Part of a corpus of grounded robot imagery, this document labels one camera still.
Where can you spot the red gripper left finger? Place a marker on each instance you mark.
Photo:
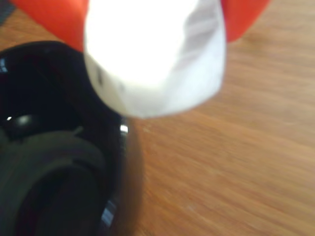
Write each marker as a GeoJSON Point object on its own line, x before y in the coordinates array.
{"type": "Point", "coordinates": [56, 19]}

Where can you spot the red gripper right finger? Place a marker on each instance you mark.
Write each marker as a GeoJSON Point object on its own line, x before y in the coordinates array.
{"type": "Point", "coordinates": [241, 17]}

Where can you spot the white eraser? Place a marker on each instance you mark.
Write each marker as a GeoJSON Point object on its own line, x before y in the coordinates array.
{"type": "Point", "coordinates": [152, 54]}

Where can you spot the black glossy bowl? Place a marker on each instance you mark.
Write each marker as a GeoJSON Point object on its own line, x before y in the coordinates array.
{"type": "Point", "coordinates": [49, 86]}

